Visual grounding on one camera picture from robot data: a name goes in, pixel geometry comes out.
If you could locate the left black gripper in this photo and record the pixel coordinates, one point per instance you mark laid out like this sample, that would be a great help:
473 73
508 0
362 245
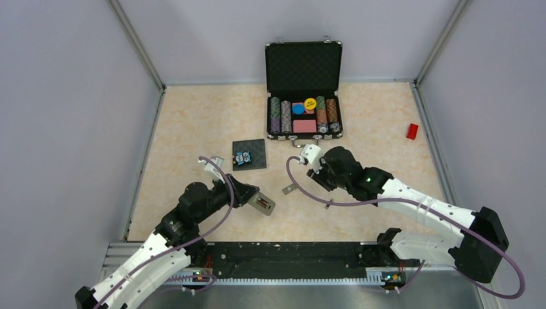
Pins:
243 192

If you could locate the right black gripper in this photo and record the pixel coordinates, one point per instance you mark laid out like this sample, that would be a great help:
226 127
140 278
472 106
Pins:
319 177

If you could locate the grey remote battery cover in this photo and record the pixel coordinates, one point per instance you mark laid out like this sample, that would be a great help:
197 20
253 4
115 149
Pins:
290 188

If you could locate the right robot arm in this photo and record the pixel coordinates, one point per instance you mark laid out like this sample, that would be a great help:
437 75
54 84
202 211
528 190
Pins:
471 241

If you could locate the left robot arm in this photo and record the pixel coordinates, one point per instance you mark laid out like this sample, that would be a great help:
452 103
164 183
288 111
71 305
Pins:
172 246

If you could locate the black foam battery tray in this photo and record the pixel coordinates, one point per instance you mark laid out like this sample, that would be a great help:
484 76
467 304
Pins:
249 155

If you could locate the pink card deck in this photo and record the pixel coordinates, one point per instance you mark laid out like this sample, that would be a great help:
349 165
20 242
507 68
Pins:
304 126

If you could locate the blue round chip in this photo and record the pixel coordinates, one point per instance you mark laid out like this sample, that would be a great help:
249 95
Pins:
298 108

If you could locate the yellow round chip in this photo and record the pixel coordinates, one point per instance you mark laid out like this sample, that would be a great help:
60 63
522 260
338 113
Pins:
310 103

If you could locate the red toy brick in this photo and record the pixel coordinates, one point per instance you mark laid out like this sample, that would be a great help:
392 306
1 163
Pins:
412 131

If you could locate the black poker chip case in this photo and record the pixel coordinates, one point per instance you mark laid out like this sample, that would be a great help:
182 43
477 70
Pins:
296 71

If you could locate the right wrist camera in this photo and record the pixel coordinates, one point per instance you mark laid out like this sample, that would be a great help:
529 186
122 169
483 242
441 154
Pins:
311 155

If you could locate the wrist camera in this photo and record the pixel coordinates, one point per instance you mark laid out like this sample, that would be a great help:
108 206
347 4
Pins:
212 167
311 155

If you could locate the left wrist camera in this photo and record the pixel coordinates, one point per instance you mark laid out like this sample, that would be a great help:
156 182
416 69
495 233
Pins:
212 167

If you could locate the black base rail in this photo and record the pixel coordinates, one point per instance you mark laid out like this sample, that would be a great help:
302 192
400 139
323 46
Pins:
292 260

